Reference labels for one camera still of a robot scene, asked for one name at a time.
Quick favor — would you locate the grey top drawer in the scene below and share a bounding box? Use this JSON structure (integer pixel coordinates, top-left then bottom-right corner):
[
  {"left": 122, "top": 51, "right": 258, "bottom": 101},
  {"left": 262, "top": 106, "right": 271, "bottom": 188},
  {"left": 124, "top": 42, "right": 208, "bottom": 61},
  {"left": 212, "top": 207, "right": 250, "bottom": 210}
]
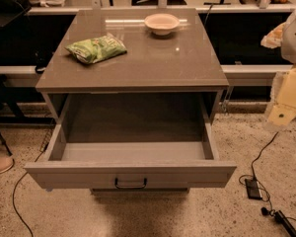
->
[{"left": 25, "top": 93, "right": 236, "bottom": 191}]

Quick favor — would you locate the black cable right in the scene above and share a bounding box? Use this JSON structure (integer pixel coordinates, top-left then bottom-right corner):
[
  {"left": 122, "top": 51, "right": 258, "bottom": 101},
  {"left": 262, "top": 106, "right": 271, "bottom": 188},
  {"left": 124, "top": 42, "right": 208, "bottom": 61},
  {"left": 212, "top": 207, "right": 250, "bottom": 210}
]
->
[{"left": 238, "top": 111, "right": 296, "bottom": 215}]

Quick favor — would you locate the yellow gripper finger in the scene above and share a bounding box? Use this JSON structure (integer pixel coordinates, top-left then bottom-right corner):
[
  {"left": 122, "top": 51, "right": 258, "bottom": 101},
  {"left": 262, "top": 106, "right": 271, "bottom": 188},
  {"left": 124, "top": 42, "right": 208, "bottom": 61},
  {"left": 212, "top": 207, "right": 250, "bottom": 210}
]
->
[{"left": 263, "top": 103, "right": 296, "bottom": 131}]

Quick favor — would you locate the beige shoe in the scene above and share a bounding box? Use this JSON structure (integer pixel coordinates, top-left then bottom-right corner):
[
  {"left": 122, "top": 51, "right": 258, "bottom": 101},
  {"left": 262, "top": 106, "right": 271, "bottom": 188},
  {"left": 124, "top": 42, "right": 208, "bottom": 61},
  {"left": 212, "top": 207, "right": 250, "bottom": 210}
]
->
[{"left": 0, "top": 156, "right": 14, "bottom": 174}]

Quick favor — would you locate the wire basket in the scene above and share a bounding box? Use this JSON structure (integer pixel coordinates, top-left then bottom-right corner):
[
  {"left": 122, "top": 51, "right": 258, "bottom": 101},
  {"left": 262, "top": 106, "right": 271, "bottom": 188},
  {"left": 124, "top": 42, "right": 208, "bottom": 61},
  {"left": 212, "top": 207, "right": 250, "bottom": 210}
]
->
[{"left": 39, "top": 126, "right": 54, "bottom": 152}]

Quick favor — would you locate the white bowl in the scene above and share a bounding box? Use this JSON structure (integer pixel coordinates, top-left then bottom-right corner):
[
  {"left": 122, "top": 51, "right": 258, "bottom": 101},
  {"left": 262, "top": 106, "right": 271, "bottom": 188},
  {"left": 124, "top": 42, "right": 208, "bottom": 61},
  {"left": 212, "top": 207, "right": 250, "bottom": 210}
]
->
[{"left": 144, "top": 14, "right": 180, "bottom": 36}]

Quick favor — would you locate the grey drawer cabinet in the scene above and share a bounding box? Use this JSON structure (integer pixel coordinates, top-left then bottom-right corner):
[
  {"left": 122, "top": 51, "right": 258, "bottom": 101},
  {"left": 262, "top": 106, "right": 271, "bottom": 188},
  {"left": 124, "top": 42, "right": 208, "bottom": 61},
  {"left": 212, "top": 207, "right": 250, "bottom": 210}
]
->
[{"left": 35, "top": 7, "right": 230, "bottom": 195}]

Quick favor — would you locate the black power strip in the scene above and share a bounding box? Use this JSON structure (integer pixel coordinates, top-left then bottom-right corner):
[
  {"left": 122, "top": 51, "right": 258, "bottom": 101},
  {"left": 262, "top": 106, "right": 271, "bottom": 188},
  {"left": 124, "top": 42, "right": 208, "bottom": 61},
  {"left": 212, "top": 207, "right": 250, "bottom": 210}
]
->
[{"left": 274, "top": 210, "right": 296, "bottom": 237}]

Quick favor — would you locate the black tripod leg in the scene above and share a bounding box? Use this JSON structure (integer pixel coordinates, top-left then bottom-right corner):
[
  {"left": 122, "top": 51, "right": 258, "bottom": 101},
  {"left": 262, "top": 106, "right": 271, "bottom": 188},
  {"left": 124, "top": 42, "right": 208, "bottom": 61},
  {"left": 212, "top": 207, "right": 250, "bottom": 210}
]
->
[{"left": 0, "top": 132, "right": 13, "bottom": 156}]

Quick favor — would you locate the black power adapter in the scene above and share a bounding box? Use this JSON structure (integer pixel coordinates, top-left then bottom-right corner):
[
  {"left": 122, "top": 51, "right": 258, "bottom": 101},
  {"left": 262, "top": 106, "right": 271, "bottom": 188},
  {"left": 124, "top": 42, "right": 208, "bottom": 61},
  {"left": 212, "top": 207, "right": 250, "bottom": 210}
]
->
[{"left": 245, "top": 179, "right": 262, "bottom": 200}]

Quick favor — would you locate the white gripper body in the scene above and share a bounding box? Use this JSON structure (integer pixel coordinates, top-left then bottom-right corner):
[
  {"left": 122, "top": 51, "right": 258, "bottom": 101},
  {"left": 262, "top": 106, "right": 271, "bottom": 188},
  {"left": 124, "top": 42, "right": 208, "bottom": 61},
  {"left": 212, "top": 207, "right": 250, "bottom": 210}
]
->
[{"left": 272, "top": 65, "right": 296, "bottom": 117}]

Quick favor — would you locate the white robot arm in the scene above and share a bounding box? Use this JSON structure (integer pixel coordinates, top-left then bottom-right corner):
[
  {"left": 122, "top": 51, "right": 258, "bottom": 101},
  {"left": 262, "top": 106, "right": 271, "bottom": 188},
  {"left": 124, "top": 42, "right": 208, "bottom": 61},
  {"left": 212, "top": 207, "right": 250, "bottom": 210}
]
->
[{"left": 260, "top": 9, "right": 296, "bottom": 129}]

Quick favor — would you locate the green chip bag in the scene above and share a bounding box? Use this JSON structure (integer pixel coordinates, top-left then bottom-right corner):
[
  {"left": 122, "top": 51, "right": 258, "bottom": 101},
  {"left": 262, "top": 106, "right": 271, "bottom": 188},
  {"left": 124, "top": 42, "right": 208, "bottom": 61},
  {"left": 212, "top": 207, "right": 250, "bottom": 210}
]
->
[{"left": 65, "top": 34, "right": 127, "bottom": 64}]

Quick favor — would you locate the black floor cable left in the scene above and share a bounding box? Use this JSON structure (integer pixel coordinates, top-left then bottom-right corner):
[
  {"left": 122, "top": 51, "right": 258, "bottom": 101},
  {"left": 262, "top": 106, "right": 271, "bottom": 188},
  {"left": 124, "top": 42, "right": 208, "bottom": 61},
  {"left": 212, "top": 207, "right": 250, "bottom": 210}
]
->
[{"left": 11, "top": 142, "right": 50, "bottom": 237}]

